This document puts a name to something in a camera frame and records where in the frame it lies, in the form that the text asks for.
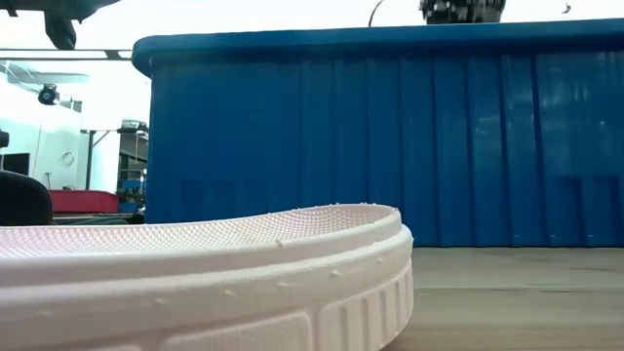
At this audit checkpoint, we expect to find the black upright post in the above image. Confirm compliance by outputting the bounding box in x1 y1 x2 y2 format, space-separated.
80 127 147 191

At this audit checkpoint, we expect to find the black background monitor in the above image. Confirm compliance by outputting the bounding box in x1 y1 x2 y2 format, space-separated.
0 152 31 176

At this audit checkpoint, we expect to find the round black ceiling camera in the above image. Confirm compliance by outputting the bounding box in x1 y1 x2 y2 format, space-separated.
37 83 83 113

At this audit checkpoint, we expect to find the black curved cable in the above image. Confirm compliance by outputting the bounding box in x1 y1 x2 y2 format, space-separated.
369 0 386 26

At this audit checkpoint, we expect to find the black aluminium table frame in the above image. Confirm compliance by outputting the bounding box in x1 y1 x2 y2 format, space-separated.
52 213 146 226

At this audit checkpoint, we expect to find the red plastic bin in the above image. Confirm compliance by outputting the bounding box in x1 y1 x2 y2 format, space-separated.
48 189 119 215

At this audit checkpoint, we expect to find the metal storage shelf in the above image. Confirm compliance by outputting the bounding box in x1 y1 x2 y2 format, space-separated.
116 119 149 215

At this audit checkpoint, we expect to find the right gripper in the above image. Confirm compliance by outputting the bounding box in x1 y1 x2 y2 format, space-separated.
418 0 507 25

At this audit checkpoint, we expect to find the pink rubber slide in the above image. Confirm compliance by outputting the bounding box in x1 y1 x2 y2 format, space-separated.
0 203 415 351

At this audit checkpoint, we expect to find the blue plastic bin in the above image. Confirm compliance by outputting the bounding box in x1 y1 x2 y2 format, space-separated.
131 18 624 249

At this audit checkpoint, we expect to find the overhead ceiling rail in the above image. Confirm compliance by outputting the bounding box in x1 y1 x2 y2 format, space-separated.
0 47 134 62

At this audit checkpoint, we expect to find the green rubber slide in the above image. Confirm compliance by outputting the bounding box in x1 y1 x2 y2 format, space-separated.
0 0 122 23

